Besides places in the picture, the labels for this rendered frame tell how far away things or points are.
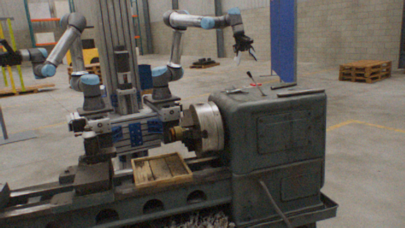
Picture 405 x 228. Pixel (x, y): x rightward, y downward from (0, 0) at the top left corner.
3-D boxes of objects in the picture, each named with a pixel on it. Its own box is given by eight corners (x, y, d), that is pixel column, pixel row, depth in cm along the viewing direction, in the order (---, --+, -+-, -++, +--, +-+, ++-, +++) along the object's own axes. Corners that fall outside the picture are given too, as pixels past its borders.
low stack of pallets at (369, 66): (361, 74, 944) (362, 59, 933) (392, 76, 876) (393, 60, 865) (337, 81, 875) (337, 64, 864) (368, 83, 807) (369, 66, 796)
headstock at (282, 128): (287, 133, 231) (286, 80, 222) (329, 157, 186) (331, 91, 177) (208, 146, 216) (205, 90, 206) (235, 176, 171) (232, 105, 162)
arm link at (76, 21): (96, 19, 210) (55, 81, 196) (88, 20, 218) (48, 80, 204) (81, 6, 202) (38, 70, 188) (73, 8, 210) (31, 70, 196)
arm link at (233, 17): (231, 11, 204) (241, 6, 198) (235, 28, 205) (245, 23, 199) (223, 11, 198) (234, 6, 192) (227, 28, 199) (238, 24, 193)
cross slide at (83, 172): (109, 156, 196) (108, 149, 195) (109, 187, 156) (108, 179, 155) (80, 161, 191) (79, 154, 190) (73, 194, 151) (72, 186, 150)
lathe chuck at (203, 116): (202, 142, 205) (200, 95, 194) (219, 165, 176) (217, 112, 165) (188, 144, 202) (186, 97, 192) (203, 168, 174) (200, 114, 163)
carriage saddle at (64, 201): (113, 164, 198) (112, 155, 197) (115, 201, 154) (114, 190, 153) (62, 174, 190) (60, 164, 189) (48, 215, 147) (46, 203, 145)
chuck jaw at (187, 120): (197, 126, 187) (193, 109, 192) (199, 123, 183) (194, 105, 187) (179, 129, 184) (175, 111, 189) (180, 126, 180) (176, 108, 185)
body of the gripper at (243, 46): (243, 52, 206) (239, 34, 205) (251, 49, 199) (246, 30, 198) (234, 54, 203) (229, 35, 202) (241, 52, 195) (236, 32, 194)
